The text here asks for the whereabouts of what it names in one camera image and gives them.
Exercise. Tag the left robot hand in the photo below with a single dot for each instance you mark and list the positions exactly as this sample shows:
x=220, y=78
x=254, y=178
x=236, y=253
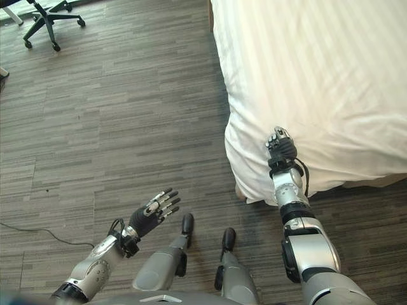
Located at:
x=143, y=217

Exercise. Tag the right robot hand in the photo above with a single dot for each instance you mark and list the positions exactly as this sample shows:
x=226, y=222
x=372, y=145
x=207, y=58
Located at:
x=284, y=144

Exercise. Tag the white striped duvet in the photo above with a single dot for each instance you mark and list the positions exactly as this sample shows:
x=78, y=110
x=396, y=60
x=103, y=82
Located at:
x=313, y=95

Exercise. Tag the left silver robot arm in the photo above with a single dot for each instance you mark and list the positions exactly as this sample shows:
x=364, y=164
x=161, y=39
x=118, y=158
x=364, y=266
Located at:
x=92, y=265

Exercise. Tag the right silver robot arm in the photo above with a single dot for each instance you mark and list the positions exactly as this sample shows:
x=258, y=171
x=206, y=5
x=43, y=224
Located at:
x=302, y=235

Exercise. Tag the left silver robot leg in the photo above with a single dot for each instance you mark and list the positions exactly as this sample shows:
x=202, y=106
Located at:
x=165, y=263

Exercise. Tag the silver robot leg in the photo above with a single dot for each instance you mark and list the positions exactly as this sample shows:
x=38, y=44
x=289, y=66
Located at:
x=235, y=270
x=165, y=263

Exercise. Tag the grey robot torso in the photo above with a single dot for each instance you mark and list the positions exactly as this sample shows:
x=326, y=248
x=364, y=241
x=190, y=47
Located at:
x=159, y=297

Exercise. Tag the right silver robot leg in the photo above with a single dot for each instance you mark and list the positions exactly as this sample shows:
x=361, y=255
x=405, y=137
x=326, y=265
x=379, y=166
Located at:
x=235, y=270

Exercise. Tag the white furniture foot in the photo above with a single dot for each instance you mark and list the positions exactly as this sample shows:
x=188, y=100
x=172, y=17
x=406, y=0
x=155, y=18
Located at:
x=4, y=72

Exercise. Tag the black office chair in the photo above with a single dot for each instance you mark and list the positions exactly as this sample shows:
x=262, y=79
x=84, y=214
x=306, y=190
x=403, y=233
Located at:
x=51, y=20

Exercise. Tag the white desk leg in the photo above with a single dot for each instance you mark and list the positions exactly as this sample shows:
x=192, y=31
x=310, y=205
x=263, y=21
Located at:
x=12, y=15

